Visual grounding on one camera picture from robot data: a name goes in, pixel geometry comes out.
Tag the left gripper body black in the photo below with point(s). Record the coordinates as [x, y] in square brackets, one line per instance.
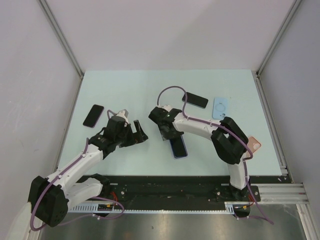
[126, 137]

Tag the blue phone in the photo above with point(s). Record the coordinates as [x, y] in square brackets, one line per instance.
[178, 148]

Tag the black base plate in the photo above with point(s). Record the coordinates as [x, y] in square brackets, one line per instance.
[182, 189]

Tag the light blue phone case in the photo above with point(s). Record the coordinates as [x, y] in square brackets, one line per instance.
[220, 108]

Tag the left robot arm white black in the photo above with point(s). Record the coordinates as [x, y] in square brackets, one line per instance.
[52, 196]

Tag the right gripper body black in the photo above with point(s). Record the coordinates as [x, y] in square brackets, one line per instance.
[163, 132]

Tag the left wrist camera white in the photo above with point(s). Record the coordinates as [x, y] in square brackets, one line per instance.
[123, 114]

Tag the black phone teal edge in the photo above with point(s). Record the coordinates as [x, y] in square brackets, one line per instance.
[195, 100]

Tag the black phone purple edge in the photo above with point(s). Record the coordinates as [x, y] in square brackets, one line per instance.
[93, 116]

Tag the aluminium rail frame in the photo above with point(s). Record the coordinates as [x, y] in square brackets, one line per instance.
[286, 193]

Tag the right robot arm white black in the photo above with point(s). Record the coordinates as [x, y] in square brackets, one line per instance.
[228, 140]

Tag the slotted cable duct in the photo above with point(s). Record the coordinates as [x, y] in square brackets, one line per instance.
[199, 207]

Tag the pink phone case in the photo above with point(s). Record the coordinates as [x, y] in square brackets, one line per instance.
[253, 145]

